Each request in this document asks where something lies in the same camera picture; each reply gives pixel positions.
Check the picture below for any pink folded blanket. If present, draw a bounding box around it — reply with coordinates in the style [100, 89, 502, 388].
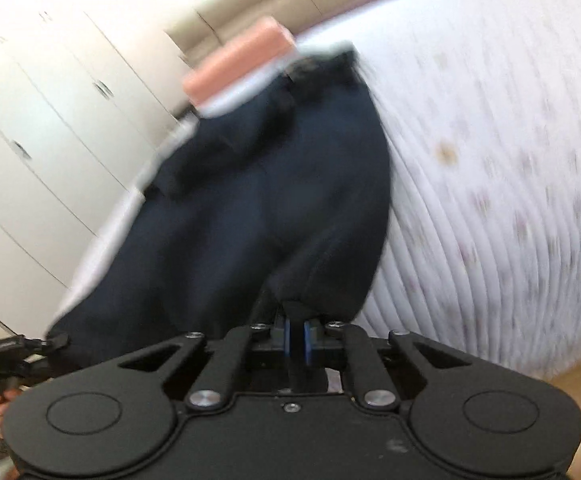
[182, 15, 297, 109]

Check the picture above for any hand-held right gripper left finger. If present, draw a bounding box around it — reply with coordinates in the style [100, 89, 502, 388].
[118, 315, 292, 409]

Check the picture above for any white wardrobe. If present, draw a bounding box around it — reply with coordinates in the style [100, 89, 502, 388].
[0, 0, 197, 337]

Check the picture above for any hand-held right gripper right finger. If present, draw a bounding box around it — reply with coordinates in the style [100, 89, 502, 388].
[303, 317, 460, 409]

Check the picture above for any black striped-sleeve hoodie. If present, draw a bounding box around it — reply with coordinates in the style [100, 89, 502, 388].
[45, 47, 392, 397]

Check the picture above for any bed with floral quilt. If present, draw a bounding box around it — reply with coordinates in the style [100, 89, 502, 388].
[60, 0, 581, 382]

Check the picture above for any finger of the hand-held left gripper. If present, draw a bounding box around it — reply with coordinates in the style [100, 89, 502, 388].
[22, 333, 72, 357]

